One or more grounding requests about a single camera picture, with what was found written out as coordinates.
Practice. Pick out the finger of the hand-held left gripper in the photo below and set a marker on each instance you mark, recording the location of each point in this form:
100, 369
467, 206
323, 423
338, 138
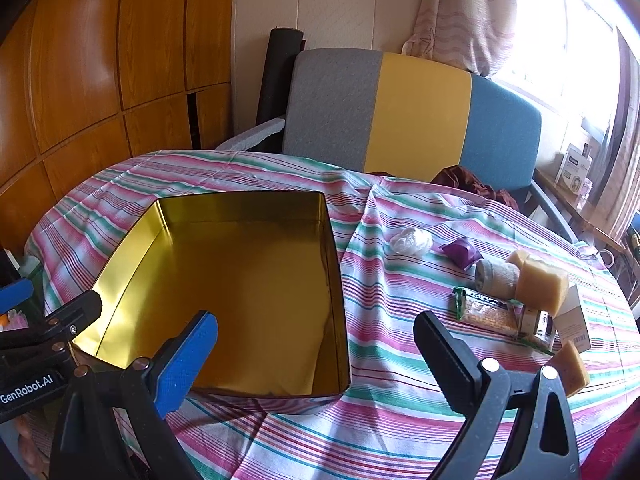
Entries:
15, 291
75, 310

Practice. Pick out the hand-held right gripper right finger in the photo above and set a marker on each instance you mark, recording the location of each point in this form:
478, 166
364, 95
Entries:
440, 355

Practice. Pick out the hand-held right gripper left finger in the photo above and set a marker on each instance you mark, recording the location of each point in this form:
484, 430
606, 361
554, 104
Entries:
190, 360

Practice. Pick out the green-edged snack bar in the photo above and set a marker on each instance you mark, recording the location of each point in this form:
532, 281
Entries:
536, 342
487, 312

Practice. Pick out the gold tin box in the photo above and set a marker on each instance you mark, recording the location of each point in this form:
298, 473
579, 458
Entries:
250, 285

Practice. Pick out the grey sock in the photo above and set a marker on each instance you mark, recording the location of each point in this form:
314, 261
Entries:
495, 275

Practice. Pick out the small glossy box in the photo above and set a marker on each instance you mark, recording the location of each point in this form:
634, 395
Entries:
537, 321

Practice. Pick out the large purple packet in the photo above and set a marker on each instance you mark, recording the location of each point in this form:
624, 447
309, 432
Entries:
462, 251

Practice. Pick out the white plastic bag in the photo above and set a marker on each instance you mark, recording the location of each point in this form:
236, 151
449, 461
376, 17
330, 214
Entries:
410, 241

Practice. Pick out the small yellow sponge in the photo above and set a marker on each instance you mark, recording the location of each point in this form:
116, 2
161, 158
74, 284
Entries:
517, 258

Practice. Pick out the blocky yellow sponge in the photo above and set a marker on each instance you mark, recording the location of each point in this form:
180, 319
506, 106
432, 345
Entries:
542, 285

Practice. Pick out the wedge yellow sponge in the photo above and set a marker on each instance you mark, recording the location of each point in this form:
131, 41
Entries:
572, 372

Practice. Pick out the tall white box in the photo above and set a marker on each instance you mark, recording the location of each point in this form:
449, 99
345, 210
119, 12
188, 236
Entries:
575, 320

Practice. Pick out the dark red cloth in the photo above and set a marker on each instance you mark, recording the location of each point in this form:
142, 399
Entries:
460, 180

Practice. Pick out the wooden side table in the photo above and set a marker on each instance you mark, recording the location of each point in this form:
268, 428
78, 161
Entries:
580, 215

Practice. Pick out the red floral blanket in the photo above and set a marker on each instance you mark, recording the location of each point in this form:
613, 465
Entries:
615, 452

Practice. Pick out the striped tablecloth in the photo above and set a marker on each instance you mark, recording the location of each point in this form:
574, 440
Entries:
280, 170

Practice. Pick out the small pink bottle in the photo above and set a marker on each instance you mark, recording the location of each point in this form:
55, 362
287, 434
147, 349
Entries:
585, 195

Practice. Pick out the white printed carton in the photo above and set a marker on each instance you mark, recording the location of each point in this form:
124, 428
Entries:
572, 170

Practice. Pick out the wooden wardrobe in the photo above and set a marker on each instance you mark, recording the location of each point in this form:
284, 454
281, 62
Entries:
100, 60

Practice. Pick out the grey yellow blue sofa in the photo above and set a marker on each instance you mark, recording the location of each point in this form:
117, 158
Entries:
415, 110

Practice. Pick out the brown side curtain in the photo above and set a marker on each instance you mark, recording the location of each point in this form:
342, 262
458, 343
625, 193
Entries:
625, 160

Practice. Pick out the black rolled mat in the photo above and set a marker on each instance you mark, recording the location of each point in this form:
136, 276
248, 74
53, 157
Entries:
277, 75

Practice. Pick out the patterned pink curtain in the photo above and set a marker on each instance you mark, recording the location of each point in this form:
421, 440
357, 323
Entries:
465, 15

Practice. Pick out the window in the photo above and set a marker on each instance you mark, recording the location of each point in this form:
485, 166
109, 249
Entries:
565, 35

